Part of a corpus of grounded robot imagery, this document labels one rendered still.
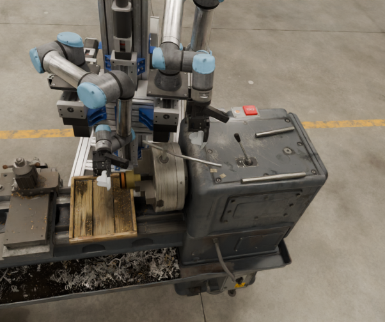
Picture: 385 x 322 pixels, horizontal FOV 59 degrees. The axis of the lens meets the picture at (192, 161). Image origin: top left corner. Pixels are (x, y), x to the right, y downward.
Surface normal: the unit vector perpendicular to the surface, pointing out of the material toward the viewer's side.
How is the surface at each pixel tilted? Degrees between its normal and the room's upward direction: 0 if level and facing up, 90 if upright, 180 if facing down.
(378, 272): 0
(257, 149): 0
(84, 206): 0
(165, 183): 47
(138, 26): 90
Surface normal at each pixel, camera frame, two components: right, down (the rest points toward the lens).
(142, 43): 0.02, 0.77
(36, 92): 0.11, -0.64
